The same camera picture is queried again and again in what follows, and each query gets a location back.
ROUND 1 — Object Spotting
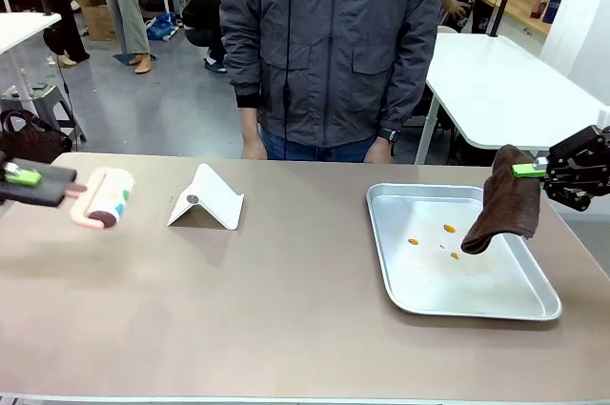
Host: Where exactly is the silver metal tray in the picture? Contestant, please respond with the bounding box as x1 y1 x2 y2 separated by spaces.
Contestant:
365 182 562 322

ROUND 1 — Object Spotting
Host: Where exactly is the person's left forearm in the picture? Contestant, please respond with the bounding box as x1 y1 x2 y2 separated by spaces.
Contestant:
380 37 439 137

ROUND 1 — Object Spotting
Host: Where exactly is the large white table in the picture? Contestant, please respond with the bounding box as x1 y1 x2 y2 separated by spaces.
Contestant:
414 31 610 166

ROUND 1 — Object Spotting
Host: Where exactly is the dark brown handbag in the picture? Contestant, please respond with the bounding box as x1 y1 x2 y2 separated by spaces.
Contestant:
0 109 74 164

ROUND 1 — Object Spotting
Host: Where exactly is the person's left hand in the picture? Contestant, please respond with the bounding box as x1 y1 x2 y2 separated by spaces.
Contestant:
365 136 395 165

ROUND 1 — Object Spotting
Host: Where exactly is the person's right forearm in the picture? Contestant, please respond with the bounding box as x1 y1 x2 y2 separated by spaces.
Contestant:
220 37 264 133

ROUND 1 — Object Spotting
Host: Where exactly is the person in red jacket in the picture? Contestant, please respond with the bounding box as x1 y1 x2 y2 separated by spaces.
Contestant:
17 0 92 68

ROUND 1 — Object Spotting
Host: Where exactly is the person in grey jacket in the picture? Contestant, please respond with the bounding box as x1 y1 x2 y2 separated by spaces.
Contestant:
217 0 445 162

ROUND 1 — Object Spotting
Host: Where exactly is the white folded roller stand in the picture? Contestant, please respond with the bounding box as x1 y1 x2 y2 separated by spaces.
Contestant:
166 162 246 232

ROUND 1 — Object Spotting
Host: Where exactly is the grey metal stool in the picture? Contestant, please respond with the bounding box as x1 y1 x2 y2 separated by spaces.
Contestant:
0 83 89 144

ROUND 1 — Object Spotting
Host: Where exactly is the brown cloth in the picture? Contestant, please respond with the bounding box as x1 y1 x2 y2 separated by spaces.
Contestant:
459 143 542 256

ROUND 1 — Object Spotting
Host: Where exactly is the person in black clothes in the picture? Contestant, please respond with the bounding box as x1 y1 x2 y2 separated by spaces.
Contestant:
180 0 230 75

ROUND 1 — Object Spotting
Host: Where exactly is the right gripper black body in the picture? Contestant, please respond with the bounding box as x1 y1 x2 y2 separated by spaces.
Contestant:
588 123 610 209

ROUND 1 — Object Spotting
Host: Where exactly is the brown cardboard box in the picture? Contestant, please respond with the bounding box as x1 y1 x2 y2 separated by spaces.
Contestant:
69 0 118 42

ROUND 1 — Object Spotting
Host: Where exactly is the wooden table with drinks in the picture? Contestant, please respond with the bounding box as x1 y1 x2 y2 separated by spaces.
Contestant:
477 0 554 39

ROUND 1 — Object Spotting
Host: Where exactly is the person's right hand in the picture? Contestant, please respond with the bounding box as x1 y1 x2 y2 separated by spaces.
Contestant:
241 131 270 161

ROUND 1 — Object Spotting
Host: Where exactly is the blue plastic bag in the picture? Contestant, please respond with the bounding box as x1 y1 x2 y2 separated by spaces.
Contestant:
144 11 178 42

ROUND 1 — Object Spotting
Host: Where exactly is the blue cup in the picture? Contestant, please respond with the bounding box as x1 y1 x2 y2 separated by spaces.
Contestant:
542 0 562 25

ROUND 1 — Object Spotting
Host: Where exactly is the pink lint roller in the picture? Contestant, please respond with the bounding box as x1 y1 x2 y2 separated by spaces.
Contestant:
63 166 136 232

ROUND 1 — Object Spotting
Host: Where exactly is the small white table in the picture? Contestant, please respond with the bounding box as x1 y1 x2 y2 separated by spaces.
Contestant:
0 11 63 113

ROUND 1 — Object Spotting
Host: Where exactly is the person in grey trousers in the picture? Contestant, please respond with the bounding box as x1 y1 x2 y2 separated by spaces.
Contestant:
89 0 157 75

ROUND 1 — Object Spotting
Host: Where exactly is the blue floor mat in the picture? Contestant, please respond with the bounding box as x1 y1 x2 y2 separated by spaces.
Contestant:
112 51 158 66

